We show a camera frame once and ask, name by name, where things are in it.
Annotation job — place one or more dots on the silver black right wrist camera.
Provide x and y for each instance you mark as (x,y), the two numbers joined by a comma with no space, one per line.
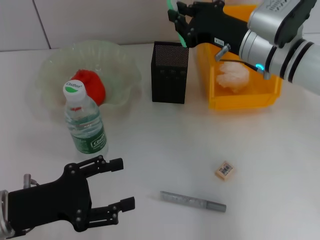
(277,15)

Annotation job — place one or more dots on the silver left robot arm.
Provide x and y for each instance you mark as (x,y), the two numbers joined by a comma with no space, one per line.
(3,215)

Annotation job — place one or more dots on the white paper ball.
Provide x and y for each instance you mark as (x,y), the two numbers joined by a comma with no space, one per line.
(233,77)

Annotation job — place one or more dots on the green utility knife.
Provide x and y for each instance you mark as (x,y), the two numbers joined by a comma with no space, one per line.
(182,40)

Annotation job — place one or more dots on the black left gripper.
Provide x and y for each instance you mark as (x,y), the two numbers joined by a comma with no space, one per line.
(50,202)

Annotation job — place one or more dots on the grey marker pen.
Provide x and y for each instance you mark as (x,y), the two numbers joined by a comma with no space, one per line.
(187,200)

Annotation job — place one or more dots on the clear bottle with green label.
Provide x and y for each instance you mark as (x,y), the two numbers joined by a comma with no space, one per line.
(85,125)

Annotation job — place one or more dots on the red-orange toy orange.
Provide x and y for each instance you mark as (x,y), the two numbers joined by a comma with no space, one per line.
(93,82)

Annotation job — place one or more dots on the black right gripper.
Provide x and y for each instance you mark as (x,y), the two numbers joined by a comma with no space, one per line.
(217,27)

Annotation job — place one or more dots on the black mesh pen holder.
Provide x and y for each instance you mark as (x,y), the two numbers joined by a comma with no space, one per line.
(170,82)

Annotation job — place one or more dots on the yellow plastic storage bin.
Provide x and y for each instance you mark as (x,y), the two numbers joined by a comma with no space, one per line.
(250,97)

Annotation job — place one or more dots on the translucent green fruit plate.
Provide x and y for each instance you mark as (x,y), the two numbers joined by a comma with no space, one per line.
(112,62)

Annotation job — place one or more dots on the beige eraser with barcode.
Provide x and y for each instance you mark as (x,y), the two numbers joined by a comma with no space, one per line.
(225,170)

